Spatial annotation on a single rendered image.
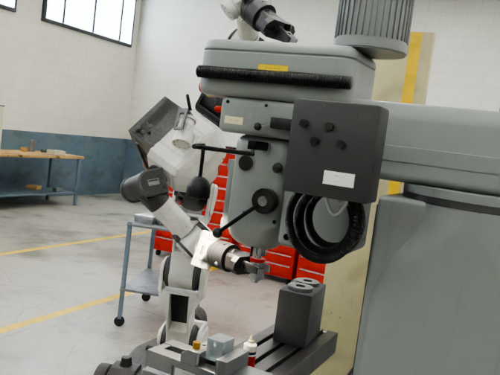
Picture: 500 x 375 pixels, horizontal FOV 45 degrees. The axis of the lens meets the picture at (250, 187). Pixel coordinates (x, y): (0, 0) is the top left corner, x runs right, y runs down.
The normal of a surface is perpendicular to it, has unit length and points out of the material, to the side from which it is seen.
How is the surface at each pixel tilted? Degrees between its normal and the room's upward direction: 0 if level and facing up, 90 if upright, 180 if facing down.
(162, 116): 59
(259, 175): 90
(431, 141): 90
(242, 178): 90
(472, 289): 90
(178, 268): 81
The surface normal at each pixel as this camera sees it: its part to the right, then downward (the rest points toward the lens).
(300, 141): -0.44, 0.02
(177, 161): -0.03, -0.45
